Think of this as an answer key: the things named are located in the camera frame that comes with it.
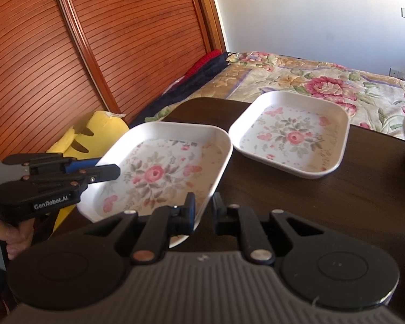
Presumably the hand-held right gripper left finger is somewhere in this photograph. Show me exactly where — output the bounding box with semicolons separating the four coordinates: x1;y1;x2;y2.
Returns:
84;192;198;266

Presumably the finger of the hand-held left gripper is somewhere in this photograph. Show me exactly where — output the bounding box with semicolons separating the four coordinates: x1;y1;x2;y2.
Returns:
20;164;121;190
2;153;104;177

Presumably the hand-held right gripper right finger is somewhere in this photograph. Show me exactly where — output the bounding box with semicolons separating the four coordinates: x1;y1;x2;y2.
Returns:
212;192;325;266

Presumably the white floral square plate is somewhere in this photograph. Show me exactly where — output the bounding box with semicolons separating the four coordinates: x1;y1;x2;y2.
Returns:
77;121;233;248
228;90;351;180

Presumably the person's left hand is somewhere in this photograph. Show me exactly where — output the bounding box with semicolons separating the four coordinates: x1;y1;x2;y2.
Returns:
0;214;33;260

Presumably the yellow plush toy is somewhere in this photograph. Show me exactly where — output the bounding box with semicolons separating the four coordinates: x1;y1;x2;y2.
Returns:
45;111;130;235

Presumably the wooden slatted wardrobe door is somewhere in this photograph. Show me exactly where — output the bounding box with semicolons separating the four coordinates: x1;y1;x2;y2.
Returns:
59;0;213;124
0;0;122;163

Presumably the dark blue cloth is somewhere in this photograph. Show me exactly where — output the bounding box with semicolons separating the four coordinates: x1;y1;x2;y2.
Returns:
130;54;230;125

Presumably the red cloth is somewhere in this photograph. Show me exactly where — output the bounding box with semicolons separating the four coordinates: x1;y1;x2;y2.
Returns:
185;49;223;76

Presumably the floral bed blanket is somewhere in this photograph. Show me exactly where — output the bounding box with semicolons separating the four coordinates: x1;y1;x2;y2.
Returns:
145;51;405;140

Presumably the wooden wardrobe frame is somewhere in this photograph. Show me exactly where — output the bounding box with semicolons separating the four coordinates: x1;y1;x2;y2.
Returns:
191;0;228;55

